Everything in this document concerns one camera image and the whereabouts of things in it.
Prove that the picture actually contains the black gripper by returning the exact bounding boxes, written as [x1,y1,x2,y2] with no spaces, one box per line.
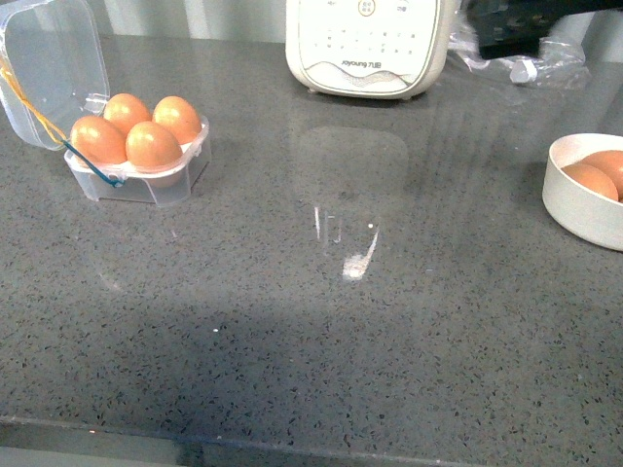
[464,0,622,60]

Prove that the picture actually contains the clear plastic egg box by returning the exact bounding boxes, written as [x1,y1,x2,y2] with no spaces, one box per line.
[1,1,211,206]

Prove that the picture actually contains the clear plastic bag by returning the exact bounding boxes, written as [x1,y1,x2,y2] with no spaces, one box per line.
[449,31,592,90]

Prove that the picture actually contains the white Joyoung blender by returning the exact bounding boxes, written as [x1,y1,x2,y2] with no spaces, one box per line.
[285,0,456,99]

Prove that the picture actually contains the white round bowl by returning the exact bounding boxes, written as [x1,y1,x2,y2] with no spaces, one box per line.
[542,133,622,251]

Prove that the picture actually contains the yellow and blue string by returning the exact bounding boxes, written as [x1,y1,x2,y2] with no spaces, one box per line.
[0,62,127,189]

